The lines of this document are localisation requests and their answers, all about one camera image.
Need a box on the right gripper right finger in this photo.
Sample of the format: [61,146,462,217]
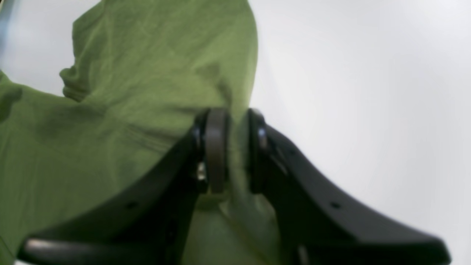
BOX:
[248,109,451,265]

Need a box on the olive green T-shirt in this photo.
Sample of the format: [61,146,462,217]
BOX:
[1,0,284,265]

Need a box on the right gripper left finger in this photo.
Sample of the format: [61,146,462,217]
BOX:
[17,108,228,265]

